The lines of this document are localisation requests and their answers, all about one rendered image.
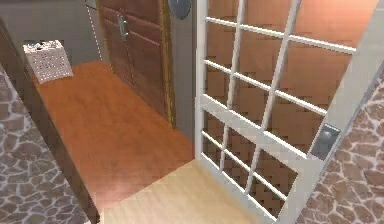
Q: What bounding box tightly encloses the white glazed room door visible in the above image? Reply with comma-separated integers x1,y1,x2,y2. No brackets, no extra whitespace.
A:
194,0,384,224

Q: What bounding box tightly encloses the white perforated bin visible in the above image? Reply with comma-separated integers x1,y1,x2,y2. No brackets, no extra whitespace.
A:
23,39,74,84

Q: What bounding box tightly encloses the brown wooden room door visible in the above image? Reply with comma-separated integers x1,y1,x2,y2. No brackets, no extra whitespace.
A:
95,0,177,129

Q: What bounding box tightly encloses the grey door lever handle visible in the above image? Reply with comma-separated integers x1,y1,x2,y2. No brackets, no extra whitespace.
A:
116,13,130,42

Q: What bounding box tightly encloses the grey round wall object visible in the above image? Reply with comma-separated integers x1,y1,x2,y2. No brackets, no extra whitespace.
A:
167,0,193,21

